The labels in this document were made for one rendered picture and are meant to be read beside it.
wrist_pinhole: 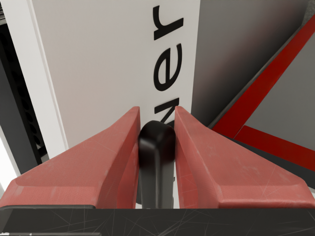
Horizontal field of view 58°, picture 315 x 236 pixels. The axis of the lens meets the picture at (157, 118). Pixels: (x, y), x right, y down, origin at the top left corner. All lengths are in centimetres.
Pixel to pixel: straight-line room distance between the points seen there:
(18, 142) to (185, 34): 11
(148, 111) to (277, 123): 25
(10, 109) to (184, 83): 10
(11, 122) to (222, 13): 27
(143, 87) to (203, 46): 19
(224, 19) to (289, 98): 16
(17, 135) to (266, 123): 29
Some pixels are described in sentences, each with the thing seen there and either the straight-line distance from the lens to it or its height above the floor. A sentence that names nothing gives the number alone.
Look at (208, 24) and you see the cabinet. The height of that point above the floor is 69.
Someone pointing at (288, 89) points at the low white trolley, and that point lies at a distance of 47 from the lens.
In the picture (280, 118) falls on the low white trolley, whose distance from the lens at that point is 40.
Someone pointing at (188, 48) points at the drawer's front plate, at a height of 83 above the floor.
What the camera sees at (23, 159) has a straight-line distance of 19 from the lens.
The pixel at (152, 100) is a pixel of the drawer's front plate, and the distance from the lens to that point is 16.
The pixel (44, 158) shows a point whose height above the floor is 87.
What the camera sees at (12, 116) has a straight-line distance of 17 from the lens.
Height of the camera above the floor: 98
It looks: 41 degrees down
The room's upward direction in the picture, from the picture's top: 130 degrees counter-clockwise
